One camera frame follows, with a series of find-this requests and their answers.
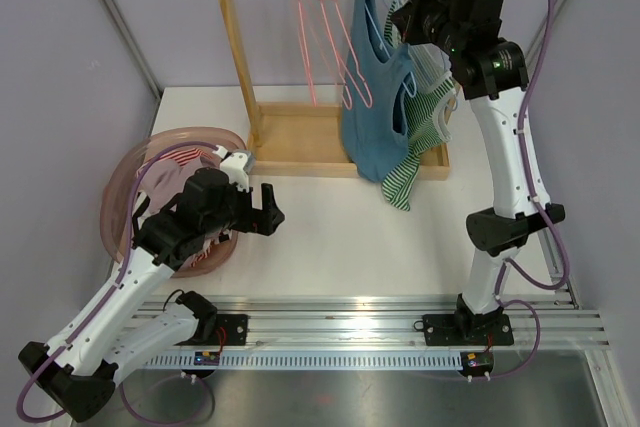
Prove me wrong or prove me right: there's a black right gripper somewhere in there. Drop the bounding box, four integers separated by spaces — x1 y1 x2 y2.
393 0 466 58

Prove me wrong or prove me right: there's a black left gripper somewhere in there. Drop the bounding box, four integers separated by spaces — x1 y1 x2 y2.
202 178 284 237

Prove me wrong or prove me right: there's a blue tank top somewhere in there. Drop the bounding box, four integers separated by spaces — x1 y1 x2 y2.
340 0 412 183

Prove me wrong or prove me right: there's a light blue wire hanger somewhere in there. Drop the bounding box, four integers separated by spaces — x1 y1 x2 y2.
364 0 419 101
388 18 456 135

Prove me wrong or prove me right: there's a pink wire hanger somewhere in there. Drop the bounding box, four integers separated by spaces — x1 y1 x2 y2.
294 0 353 109
294 0 317 106
319 0 373 110

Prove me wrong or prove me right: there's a green white striped tank top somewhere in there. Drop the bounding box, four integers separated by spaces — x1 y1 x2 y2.
379 0 459 213

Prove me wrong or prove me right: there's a red white striped tank top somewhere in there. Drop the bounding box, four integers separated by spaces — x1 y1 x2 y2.
133 147 238 278

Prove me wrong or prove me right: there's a dusty pink tank top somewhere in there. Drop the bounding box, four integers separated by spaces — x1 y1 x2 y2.
140 158 203 215

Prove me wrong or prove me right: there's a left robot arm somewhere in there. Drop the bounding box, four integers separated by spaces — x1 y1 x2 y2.
19 168 285 422

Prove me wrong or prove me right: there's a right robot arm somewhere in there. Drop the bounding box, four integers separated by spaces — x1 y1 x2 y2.
391 0 565 344

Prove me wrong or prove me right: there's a wooden clothes rack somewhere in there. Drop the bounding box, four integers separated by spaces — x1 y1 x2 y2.
205 0 510 179

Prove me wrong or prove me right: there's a pink plastic basket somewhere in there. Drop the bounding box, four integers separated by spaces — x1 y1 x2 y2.
100 127 246 278

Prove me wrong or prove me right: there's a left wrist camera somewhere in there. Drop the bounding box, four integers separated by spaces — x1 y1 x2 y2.
213 145 255 192

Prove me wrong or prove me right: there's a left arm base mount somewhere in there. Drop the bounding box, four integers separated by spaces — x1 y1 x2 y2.
175 313 249 347

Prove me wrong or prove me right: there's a slotted cable duct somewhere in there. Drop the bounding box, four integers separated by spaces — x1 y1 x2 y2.
143 350 462 371

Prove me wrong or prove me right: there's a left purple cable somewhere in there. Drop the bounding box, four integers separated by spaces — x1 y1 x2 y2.
17 144 224 421

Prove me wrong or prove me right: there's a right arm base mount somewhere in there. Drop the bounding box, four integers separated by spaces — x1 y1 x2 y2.
417 310 514 347

